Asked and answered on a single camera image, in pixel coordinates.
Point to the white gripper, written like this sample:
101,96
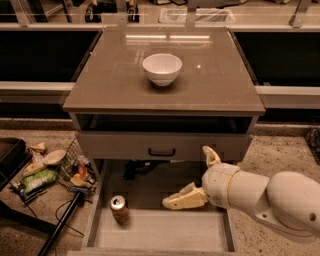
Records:
217,184

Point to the orange soda can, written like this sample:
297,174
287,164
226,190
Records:
119,209

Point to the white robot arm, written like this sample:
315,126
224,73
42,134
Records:
288,203

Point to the grey open lower drawer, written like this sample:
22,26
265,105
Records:
153,230

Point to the grey drawer cabinet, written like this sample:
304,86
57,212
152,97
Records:
213,93

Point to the grey closed upper drawer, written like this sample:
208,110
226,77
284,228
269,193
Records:
134,145

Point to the black object under cabinet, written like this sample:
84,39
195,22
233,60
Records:
140,167

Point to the white ceramic bowl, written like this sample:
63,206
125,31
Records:
162,69

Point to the black pole on floor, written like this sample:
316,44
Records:
77,198

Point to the small white bowl on floor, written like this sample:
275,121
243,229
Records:
54,157

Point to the green snack bag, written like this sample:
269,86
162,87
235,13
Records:
39,179

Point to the clear plastic tray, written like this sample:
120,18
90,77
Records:
203,15

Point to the black bin at left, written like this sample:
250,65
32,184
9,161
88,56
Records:
13,156

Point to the black drawer handle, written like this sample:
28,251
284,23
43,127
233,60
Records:
154,153

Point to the black wire basket right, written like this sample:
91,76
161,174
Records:
312,138

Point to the wire mesh basket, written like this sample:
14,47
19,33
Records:
76,173

